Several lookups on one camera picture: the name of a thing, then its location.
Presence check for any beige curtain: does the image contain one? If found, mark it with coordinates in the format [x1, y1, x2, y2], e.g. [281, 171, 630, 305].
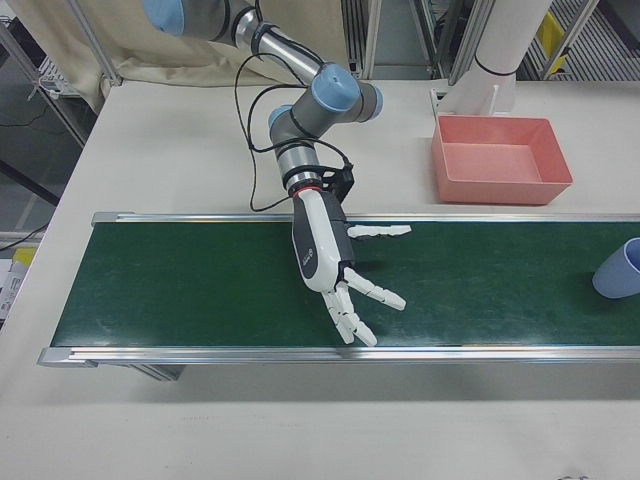
[0, 0, 347, 102]

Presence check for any green conveyor belt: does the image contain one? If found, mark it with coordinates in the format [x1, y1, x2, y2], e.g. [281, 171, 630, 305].
[37, 210, 640, 382]

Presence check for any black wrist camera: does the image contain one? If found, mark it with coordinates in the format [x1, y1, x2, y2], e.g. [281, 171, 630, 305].
[319, 160, 357, 202]

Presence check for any pink plastic box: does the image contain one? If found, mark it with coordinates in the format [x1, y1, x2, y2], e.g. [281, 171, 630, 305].
[430, 114, 574, 206]

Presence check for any yellow-black safety marker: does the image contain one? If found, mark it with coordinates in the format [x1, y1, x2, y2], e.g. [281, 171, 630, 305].
[538, 10, 571, 77]

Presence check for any aluminium shelving frame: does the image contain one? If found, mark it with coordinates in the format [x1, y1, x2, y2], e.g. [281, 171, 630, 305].
[340, 0, 482, 81]

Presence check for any white-black robot hand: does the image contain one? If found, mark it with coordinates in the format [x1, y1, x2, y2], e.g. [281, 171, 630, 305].
[288, 185, 414, 347]

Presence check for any blue plastic cup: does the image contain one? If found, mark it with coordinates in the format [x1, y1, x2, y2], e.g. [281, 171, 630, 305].
[591, 238, 640, 301]

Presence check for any aluminium frame post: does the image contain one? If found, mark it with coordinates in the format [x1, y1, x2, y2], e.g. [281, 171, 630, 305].
[63, 0, 125, 87]

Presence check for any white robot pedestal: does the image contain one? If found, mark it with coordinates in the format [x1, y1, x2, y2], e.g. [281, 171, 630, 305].
[429, 0, 552, 119]

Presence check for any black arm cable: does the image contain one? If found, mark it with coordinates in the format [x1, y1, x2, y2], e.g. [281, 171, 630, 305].
[233, 49, 352, 214]

